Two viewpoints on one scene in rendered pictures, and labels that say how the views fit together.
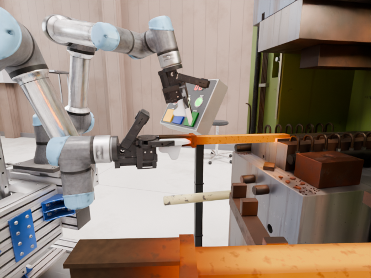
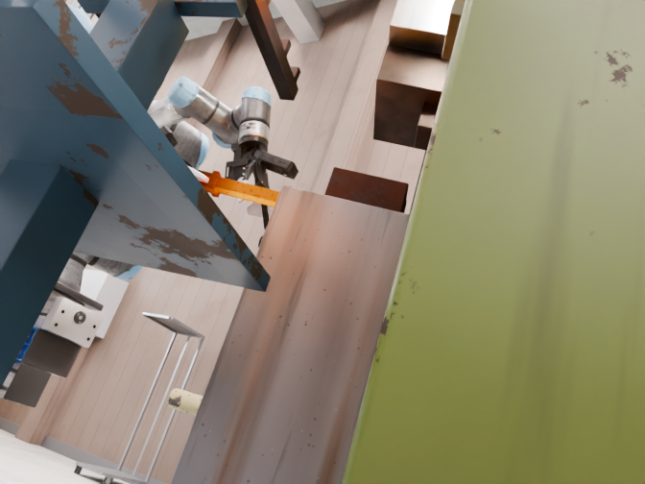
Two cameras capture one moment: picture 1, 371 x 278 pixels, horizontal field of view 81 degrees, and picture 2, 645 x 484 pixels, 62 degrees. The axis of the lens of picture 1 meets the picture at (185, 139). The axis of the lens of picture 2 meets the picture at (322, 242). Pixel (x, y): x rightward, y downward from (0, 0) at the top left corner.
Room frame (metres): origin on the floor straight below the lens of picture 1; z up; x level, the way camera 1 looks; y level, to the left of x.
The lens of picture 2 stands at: (-0.20, -0.60, 0.54)
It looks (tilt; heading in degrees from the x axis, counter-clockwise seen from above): 23 degrees up; 22
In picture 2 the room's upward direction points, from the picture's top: 18 degrees clockwise
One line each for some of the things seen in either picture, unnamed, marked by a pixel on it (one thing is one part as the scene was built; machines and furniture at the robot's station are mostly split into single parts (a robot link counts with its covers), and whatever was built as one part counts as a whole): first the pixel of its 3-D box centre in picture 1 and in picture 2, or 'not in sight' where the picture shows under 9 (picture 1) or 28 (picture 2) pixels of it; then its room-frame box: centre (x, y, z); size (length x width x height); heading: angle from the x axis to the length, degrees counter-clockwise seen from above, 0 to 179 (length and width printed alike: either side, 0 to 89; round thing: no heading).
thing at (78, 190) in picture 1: (78, 183); not in sight; (0.56, 0.30, 0.89); 0.11 x 0.08 x 0.11; 19
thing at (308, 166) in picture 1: (326, 168); (365, 205); (0.52, -0.36, 0.95); 0.12 x 0.09 x 0.07; 102
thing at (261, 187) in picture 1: (260, 190); not in sight; (0.56, -0.21, 0.87); 0.04 x 0.03 x 0.03; 102
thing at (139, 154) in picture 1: (136, 150); not in sight; (0.58, 0.14, 0.98); 0.12 x 0.08 x 0.09; 102
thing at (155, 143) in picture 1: (158, 143); not in sight; (0.57, 0.07, 1.00); 0.09 x 0.05 x 0.02; 99
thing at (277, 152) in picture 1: (321, 145); not in sight; (0.73, -0.47, 0.96); 0.42 x 0.20 x 0.09; 102
